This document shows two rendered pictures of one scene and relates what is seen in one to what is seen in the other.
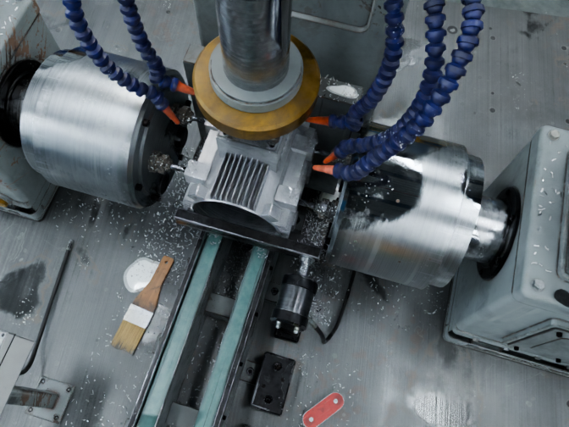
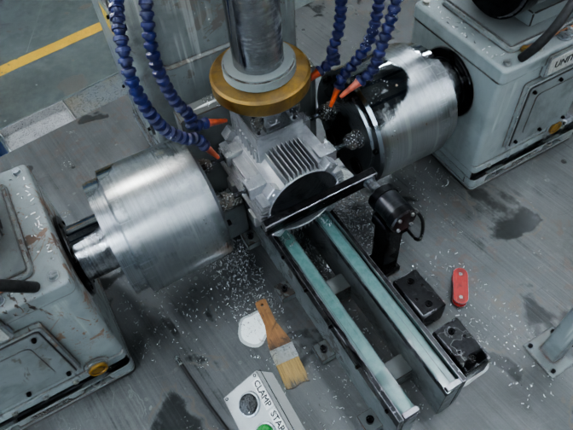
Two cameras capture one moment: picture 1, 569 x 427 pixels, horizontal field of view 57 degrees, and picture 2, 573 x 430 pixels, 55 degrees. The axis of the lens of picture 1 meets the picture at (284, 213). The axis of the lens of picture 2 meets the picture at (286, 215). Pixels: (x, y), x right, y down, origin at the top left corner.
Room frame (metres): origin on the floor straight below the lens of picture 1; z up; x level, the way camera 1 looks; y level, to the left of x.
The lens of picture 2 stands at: (-0.18, 0.51, 1.87)
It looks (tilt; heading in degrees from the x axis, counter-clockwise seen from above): 54 degrees down; 323
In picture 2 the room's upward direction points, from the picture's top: 6 degrees counter-clockwise
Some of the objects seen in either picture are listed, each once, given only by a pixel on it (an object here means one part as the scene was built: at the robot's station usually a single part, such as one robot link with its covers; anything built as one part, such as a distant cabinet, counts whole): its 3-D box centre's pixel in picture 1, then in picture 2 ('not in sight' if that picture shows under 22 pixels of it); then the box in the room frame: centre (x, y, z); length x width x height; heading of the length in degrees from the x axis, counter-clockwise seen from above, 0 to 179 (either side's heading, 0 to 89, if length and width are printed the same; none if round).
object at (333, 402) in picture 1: (323, 410); (460, 287); (0.04, -0.10, 0.81); 0.09 x 0.03 x 0.02; 128
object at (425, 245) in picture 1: (413, 210); (394, 107); (0.35, -0.22, 1.04); 0.41 x 0.25 x 0.25; 77
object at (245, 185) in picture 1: (252, 172); (279, 169); (0.42, 0.06, 1.01); 0.20 x 0.19 x 0.19; 167
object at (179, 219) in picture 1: (246, 236); (321, 201); (0.30, 0.06, 1.01); 0.26 x 0.04 x 0.03; 77
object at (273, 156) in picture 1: (258, 125); (266, 124); (0.46, 0.05, 1.11); 0.12 x 0.11 x 0.07; 167
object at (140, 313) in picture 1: (146, 302); (278, 340); (0.22, 0.26, 0.80); 0.21 x 0.05 x 0.01; 161
